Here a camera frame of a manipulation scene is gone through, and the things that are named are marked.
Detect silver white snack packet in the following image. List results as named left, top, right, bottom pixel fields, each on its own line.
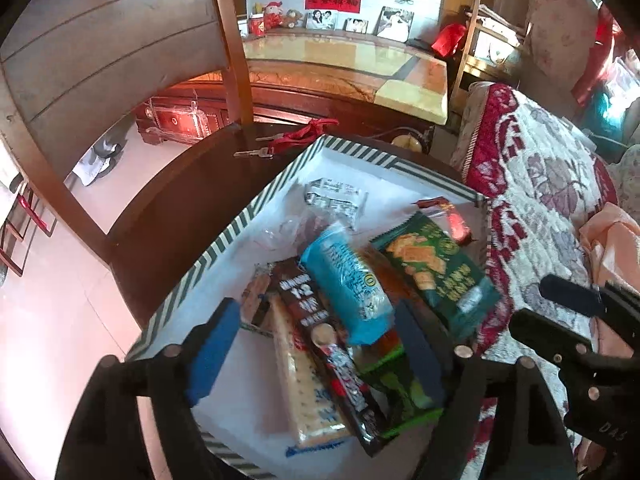
left=303, top=177, right=369, bottom=231

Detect green white striped box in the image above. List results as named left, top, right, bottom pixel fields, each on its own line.
left=125, top=134, right=493, bottom=478

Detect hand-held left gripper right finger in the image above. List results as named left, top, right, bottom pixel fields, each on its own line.
left=394, top=302, right=581, bottom=480

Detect blue snack packet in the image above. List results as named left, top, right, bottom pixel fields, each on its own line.
left=299, top=222, right=397, bottom=347

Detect orange snack packet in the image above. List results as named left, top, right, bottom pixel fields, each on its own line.
left=369, top=244, right=417, bottom=312

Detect red satin cushion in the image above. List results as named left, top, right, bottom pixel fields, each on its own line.
left=570, top=5, right=618, bottom=108

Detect teal plastic bag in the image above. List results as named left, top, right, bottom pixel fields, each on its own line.
left=580, top=87, right=628, bottom=158

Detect floral fleece blanket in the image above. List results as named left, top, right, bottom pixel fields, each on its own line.
left=450, top=80, right=640, bottom=480

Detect white cracker packet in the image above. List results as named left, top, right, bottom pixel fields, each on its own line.
left=267, top=292, right=352, bottom=457

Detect red plush doll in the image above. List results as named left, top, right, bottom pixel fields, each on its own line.
left=262, top=0, right=285, bottom=31

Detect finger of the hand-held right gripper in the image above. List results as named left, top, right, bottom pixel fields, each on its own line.
left=538, top=273, right=640, bottom=321
left=508, top=307, right=596, bottom=370

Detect keys with red strap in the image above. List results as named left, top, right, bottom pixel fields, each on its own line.
left=233, top=118, right=342, bottom=160

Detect peach quilted blanket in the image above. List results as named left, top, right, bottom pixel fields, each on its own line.
left=577, top=201, right=640, bottom=361

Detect red cloth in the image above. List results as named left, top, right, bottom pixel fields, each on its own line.
left=430, top=22, right=466, bottom=59

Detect clear bag of red dates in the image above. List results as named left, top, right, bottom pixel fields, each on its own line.
left=262, top=212, right=334, bottom=261

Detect dark round wooden table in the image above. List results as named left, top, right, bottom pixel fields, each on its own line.
left=107, top=120, right=466, bottom=331

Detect red wooden low cabinet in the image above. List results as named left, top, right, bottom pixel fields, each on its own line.
left=135, top=82, right=236, bottom=147

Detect marble top wooden cabinet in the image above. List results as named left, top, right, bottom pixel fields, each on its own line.
left=240, top=27, right=449, bottom=137

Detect wooden shelf rack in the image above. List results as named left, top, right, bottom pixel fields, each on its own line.
left=450, top=0, right=526, bottom=96

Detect small red snack packet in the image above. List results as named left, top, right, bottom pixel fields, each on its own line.
left=412, top=197, right=474, bottom=246

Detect green cracker packet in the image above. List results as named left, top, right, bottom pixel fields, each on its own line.
left=372, top=212, right=502, bottom=342

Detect couple photo frame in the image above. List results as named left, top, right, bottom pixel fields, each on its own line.
left=305, top=9, right=335, bottom=30

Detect green matcha snack packet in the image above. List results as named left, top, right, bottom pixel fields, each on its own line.
left=359, top=329, right=447, bottom=437

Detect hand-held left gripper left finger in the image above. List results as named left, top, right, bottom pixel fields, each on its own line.
left=55, top=297, right=244, bottom=480

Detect wooden chair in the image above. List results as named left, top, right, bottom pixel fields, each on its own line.
left=0, top=0, right=256, bottom=261

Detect large wedding photo frame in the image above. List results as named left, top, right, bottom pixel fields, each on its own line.
left=375, top=6, right=415, bottom=43

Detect dark chocolate wafer packet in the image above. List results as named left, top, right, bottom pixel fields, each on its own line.
left=269, top=257, right=397, bottom=459

